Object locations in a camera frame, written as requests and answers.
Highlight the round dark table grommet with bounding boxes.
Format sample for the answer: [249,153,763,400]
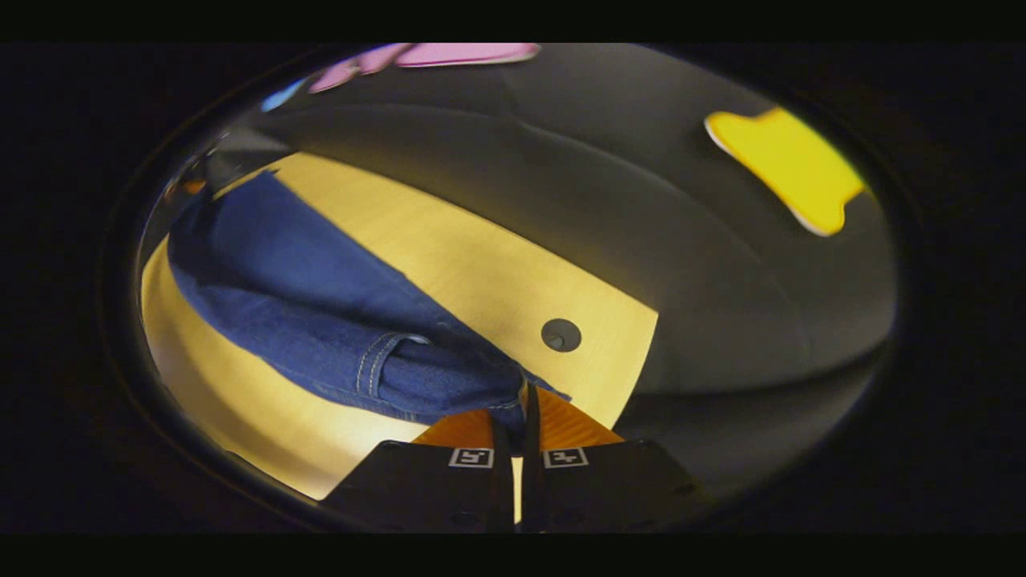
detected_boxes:
[541,318,583,353]

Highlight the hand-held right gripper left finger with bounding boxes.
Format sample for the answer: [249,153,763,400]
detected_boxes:
[321,409,518,535]

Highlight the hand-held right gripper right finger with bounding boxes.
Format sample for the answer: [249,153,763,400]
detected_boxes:
[519,382,712,535]

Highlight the blue denim jeans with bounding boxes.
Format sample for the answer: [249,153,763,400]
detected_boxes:
[167,170,572,426]

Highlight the black backdrop cloth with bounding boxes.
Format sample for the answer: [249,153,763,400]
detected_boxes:
[160,43,898,498]

